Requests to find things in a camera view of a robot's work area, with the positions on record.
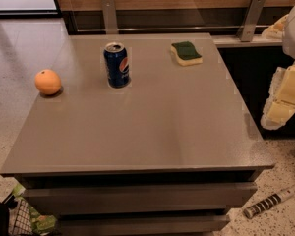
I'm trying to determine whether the grey drawer cabinet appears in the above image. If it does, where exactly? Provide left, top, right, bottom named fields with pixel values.
left=1, top=33, right=274, bottom=236

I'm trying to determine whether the blue Pepsi can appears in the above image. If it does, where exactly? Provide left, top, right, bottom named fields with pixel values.
left=103, top=42, right=130, bottom=88

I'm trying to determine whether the black white striped handle tool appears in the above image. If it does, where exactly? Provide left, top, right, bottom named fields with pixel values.
left=243, top=188, right=295, bottom=219

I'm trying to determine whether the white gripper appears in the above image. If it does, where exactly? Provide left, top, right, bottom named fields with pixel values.
left=261, top=5, right=295, bottom=130

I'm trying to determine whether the metal rail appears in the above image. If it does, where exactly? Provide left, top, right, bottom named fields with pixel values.
left=75, top=25, right=268, bottom=34

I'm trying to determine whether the green snack bag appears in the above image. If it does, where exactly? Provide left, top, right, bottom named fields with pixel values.
left=12, top=184, right=57, bottom=236

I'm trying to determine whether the metal bracket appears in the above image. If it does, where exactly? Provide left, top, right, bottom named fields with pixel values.
left=237, top=0, right=266, bottom=42
left=100, top=0, right=118, bottom=34

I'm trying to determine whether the right metal bracket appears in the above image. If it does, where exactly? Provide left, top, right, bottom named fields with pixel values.
left=237, top=0, right=266, bottom=42

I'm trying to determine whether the left metal bracket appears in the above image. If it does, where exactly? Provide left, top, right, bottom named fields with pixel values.
left=100, top=0, right=118, bottom=34

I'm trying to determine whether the black bag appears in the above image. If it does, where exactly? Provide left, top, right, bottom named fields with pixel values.
left=0, top=194, right=17, bottom=236

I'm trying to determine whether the green and yellow sponge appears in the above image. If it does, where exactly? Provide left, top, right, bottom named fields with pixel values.
left=170, top=41, right=203, bottom=66

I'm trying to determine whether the orange fruit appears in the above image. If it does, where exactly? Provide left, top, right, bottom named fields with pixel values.
left=34, top=69, right=61, bottom=95

